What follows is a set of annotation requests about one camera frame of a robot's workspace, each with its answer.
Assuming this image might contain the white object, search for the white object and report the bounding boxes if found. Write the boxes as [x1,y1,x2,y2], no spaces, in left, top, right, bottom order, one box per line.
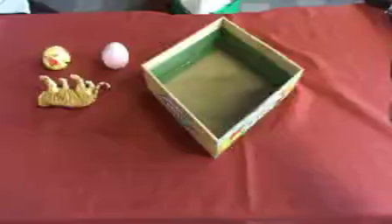
[0,0,32,15]

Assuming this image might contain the yellow round chick toy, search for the yellow round chick toy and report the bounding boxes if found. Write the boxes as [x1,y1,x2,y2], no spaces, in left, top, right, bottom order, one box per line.
[39,45,74,72]

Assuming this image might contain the pale pink egg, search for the pale pink egg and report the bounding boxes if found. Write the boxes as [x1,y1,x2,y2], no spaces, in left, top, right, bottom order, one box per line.
[99,41,132,71]

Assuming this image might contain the open cardboard box green inside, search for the open cardboard box green inside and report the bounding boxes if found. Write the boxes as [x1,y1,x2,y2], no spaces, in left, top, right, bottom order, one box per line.
[141,16,306,159]

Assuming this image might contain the green and white container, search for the green and white container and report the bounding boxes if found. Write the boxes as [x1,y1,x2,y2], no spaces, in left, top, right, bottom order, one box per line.
[168,0,242,15]

